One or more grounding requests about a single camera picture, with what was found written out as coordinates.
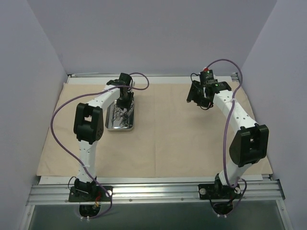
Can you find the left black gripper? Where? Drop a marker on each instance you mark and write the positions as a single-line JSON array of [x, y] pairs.
[[123, 103]]

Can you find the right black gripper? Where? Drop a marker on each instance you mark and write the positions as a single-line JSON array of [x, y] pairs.
[[194, 95]]

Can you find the steel forceps with ring handles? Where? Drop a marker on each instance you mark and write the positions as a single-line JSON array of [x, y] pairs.
[[126, 116]]

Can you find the steel instrument tray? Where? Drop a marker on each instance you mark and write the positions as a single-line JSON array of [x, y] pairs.
[[115, 125]]

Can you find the beige cloth kit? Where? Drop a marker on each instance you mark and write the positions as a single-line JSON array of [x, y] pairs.
[[170, 138]]

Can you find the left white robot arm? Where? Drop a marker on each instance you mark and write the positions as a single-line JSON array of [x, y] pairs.
[[89, 126]]

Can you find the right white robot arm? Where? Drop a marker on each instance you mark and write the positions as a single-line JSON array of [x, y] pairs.
[[244, 140]]

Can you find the back aluminium rail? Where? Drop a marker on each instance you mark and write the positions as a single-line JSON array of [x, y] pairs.
[[79, 75]]

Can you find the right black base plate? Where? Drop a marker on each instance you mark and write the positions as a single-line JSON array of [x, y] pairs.
[[216, 192]]

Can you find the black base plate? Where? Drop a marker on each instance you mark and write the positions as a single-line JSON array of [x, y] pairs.
[[216, 192], [91, 194]]

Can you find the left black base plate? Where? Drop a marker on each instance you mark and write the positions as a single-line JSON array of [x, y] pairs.
[[91, 194]]

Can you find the front aluminium rail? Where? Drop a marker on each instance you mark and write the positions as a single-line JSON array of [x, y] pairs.
[[54, 191]]

